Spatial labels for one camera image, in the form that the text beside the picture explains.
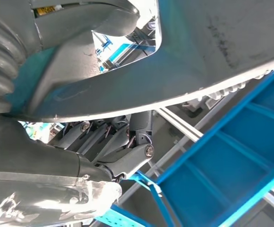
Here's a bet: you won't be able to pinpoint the blue metal shelf rack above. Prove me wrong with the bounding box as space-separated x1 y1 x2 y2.
95 62 274 227

